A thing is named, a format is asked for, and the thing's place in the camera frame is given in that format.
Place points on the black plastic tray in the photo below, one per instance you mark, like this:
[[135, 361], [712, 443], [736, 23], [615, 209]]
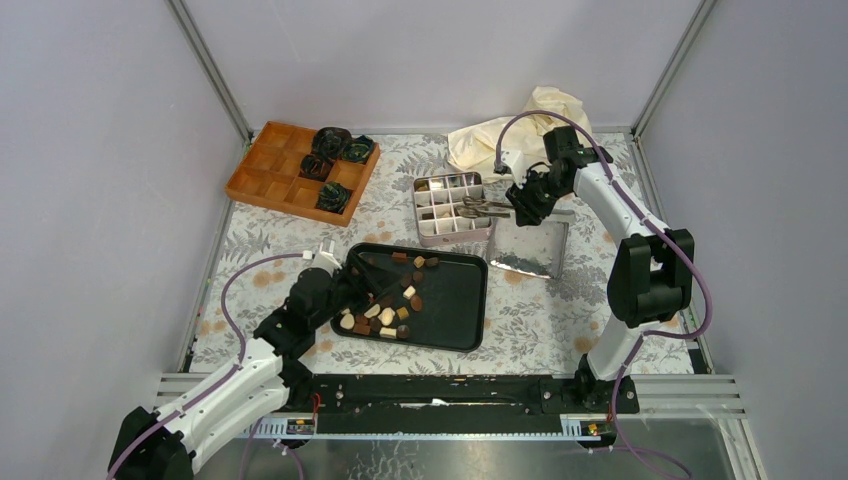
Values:
[[438, 298]]

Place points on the metal serving tongs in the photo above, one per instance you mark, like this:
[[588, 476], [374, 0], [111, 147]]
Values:
[[474, 208]]

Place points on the floral table mat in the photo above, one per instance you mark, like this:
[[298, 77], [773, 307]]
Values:
[[531, 325]]

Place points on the pink grid box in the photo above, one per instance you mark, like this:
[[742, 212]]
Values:
[[441, 214]]

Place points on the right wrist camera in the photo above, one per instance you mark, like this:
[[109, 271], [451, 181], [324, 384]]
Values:
[[513, 163]]

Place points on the orange compartment box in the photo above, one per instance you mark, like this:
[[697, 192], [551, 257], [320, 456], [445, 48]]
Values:
[[268, 175]]

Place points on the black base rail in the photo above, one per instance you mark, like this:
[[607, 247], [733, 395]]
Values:
[[442, 405]]

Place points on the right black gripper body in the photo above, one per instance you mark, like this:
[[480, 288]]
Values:
[[538, 196]]

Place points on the silver metal tray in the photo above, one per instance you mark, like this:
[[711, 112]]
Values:
[[537, 251]]

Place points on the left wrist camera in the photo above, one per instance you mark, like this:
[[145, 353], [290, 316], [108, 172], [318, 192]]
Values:
[[323, 257]]

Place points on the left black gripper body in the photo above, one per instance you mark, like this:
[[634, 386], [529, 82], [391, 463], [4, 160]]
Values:
[[346, 291]]

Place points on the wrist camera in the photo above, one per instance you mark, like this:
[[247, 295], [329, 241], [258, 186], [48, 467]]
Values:
[[323, 257], [513, 163]]

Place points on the white oval chocolate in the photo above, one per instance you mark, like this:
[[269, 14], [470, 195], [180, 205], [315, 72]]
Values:
[[373, 311]]

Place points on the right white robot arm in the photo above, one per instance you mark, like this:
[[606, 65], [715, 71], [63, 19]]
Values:
[[650, 280]]

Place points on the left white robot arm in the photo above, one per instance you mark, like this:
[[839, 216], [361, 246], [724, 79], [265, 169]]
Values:
[[175, 440]]

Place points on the dark paper cup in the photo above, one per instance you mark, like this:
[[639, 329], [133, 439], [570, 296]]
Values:
[[330, 142], [358, 150], [333, 197], [315, 167]]

